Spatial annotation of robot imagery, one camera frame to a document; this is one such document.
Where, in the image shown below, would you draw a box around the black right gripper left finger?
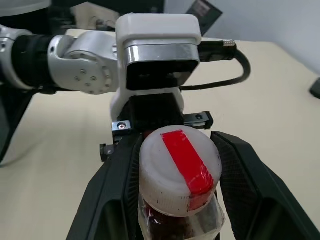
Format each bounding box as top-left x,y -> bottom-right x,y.
66,132 -> 145,240

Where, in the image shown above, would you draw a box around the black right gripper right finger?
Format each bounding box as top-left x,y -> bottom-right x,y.
211,131 -> 320,240

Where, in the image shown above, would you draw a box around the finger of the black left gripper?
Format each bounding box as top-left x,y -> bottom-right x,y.
99,134 -> 121,163

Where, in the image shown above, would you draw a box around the white cap with red tape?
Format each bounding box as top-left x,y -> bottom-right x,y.
138,126 -> 223,216

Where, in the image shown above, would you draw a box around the clear plastic bottle red strip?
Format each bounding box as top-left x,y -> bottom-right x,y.
137,189 -> 226,240

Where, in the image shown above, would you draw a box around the dark laptop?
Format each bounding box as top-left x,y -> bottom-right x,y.
184,0 -> 224,36

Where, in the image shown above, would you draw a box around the silver robot torso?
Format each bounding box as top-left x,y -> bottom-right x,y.
0,0 -> 53,17

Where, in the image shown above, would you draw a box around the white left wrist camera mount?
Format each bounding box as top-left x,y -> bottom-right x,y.
109,12 -> 202,124

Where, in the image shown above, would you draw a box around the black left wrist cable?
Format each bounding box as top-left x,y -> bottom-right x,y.
179,38 -> 252,91

